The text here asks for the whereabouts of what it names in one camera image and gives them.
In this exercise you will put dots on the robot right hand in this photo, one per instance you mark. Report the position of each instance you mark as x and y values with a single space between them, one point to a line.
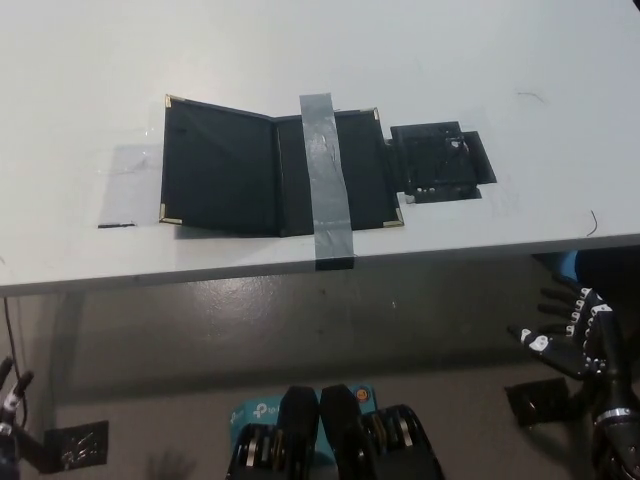
570 357

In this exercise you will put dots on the blue object under desk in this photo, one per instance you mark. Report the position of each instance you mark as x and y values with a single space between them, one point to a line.
570 267

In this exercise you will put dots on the grey table leg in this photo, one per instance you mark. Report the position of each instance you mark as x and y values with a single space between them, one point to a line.
67 345

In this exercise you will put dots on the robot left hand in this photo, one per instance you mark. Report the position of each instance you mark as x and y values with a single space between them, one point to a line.
17 390

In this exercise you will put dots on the teal router box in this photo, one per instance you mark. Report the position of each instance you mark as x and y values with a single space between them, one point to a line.
257 412

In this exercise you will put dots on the transparent plastic sheet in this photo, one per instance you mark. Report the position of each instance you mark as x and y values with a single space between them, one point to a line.
132 185

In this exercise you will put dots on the grey duct tape strip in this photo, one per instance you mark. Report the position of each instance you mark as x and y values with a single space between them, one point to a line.
327 175

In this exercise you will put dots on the black diary with gold corners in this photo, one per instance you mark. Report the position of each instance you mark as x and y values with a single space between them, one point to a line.
220 175

